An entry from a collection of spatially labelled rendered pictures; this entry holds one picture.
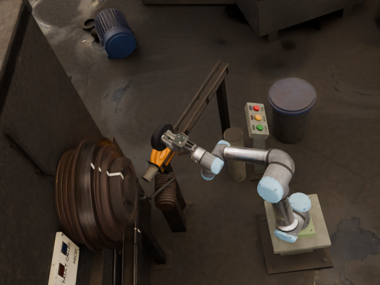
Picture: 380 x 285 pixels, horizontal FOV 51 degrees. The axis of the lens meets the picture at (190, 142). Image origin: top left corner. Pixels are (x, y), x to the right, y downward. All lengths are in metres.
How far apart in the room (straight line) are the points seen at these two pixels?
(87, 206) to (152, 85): 2.20
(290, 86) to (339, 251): 1.12
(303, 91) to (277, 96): 0.18
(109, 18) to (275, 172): 2.53
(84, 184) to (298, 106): 1.65
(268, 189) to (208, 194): 1.14
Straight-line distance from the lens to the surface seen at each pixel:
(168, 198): 2.31
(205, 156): 1.95
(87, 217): 1.54
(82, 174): 1.54
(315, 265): 2.67
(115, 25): 3.78
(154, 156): 2.19
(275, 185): 1.77
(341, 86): 3.45
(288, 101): 2.75
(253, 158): 1.95
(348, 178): 2.97
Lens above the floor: 2.55
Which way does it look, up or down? 55 degrees down
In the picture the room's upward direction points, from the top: 15 degrees counter-clockwise
